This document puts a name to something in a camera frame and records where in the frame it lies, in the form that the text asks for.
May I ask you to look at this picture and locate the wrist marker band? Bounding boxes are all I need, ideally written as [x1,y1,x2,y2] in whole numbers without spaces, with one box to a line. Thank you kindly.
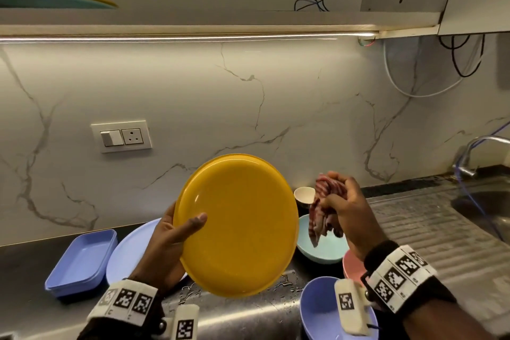
[360,240,457,319]
[78,279,166,340]

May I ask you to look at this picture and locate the LED light strip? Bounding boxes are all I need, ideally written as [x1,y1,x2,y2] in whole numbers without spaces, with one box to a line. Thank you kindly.
[0,31,377,44]

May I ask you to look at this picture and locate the teal bowl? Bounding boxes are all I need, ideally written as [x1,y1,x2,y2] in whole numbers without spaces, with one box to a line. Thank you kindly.
[296,214,350,265]

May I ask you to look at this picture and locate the light blue plate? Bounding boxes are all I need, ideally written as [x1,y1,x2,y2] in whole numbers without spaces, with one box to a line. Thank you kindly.
[105,218,188,285]

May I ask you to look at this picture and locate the steel faucet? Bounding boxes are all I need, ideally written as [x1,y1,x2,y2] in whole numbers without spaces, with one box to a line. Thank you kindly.
[452,135,510,178]

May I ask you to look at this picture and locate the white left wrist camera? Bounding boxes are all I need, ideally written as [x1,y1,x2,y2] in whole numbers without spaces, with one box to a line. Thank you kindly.
[161,303,200,340]

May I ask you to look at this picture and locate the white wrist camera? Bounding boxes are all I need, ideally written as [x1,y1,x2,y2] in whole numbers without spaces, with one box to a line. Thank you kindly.
[161,303,200,340]
[334,278,373,336]

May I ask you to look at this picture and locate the steel sink with drainboard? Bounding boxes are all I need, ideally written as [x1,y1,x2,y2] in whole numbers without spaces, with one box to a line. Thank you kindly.
[364,168,510,333]

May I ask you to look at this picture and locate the white wall switch socket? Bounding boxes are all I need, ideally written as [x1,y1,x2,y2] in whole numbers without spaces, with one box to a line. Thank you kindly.
[90,120,153,154]

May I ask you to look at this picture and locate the right wrist marker band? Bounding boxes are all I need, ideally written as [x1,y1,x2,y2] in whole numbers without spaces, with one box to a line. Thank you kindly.
[360,240,457,319]

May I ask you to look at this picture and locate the blue rectangular tray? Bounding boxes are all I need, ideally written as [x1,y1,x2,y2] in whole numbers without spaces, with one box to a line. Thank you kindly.
[44,228,118,298]

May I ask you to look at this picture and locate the large blue bowl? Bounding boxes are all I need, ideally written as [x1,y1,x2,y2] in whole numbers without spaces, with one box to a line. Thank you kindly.
[299,276,379,340]

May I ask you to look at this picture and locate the left wrist marker band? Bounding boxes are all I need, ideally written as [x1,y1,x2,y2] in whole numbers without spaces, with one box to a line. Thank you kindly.
[78,279,166,340]

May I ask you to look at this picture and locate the person's left hand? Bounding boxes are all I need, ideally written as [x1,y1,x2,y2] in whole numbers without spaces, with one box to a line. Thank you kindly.
[129,202,208,296]

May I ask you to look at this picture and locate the blue hose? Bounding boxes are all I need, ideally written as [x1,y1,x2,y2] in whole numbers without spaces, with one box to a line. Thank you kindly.
[454,120,510,243]

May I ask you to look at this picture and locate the white cable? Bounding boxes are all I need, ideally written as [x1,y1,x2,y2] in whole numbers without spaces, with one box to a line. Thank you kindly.
[383,35,485,98]

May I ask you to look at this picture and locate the small cream bowl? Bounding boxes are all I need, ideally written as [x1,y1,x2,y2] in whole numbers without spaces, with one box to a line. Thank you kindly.
[293,186,317,209]

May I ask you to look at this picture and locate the person's right forearm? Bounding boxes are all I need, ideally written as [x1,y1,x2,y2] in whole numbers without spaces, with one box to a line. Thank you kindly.
[402,300,499,340]

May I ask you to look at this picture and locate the pink bowl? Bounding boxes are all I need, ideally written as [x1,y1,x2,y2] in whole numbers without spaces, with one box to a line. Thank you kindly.
[342,249,367,287]

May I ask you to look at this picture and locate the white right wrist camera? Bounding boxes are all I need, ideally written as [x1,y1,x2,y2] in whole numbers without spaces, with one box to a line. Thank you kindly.
[334,278,373,336]

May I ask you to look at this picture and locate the red checkered cloth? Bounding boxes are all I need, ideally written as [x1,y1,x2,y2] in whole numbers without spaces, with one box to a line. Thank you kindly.
[308,173,348,249]

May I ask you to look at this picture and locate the person's right hand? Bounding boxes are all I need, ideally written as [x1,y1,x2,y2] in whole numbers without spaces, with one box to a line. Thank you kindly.
[318,171,389,263]

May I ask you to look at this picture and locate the dark driver wires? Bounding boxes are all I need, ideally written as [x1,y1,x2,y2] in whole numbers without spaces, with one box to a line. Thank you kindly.
[294,0,330,13]

